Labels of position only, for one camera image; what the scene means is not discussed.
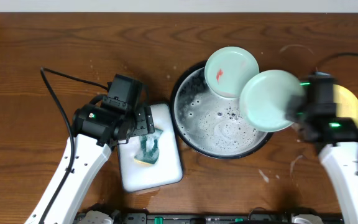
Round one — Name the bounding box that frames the yellow plate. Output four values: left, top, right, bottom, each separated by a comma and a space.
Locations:
334, 85, 358, 127

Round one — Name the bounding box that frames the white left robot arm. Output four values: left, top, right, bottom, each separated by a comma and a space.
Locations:
26, 95, 154, 223

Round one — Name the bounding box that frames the green and yellow sponge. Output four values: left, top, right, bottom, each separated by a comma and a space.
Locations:
134, 129, 163, 165

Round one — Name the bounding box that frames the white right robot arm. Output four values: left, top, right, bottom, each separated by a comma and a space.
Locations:
285, 95, 358, 223

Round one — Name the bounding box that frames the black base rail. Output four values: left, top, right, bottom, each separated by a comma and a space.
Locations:
116, 211, 344, 224

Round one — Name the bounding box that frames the round black metal tray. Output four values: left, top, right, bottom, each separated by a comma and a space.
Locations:
170, 61, 273, 159

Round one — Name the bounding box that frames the black rectangular soapy tray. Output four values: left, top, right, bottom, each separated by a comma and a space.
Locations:
118, 103, 183, 192

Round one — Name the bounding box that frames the light green plate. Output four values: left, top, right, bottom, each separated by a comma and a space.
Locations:
204, 47, 260, 98
239, 70, 305, 132

